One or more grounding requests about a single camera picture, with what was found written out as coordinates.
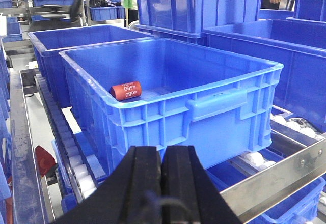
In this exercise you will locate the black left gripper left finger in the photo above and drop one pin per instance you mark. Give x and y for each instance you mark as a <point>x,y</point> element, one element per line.
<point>129,195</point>

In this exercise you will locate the steel shelf front rail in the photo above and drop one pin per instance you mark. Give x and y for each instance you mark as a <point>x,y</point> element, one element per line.
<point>258,193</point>

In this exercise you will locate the blue stacked bin rear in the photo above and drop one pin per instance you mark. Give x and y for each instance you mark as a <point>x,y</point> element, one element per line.
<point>186,19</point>

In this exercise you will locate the steel shelf rail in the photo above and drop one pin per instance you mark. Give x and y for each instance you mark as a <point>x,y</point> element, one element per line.
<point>29,205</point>
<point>258,193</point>

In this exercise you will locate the small blue bin far shelf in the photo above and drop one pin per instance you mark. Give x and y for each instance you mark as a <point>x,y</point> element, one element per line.
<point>103,13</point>

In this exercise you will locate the blue bin top right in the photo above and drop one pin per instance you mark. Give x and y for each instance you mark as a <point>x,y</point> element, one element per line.
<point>309,10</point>

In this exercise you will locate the blue bin holding capacitor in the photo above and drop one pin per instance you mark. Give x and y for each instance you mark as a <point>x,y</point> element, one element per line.
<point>217,101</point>

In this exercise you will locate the steel shelf left rail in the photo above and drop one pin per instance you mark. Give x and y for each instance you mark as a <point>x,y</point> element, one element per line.
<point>29,205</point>

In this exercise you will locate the white roller track left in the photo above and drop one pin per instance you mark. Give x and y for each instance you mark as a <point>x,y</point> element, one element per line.
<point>82,173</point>

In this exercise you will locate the orange cylindrical capacitor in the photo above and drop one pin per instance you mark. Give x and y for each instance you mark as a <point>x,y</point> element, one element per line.
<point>126,90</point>

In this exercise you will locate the blue bin behind left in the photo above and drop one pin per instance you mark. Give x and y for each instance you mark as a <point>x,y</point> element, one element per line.
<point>48,44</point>

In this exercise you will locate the white roller track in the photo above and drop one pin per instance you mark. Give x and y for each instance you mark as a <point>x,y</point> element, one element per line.
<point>289,134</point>
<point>82,173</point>

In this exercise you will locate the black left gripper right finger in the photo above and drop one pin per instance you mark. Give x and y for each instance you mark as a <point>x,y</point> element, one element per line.
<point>190,195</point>

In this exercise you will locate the red tag on shelf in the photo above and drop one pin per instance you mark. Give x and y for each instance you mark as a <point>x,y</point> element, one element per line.
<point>45,161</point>

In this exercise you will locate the blue bin lower right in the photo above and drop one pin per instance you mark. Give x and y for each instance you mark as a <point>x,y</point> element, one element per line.
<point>300,207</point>

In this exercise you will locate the white roller track right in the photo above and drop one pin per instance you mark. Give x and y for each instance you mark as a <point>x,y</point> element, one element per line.
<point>289,134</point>

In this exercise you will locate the blue bin at right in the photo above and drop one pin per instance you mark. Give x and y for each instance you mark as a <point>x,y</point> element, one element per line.
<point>298,45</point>

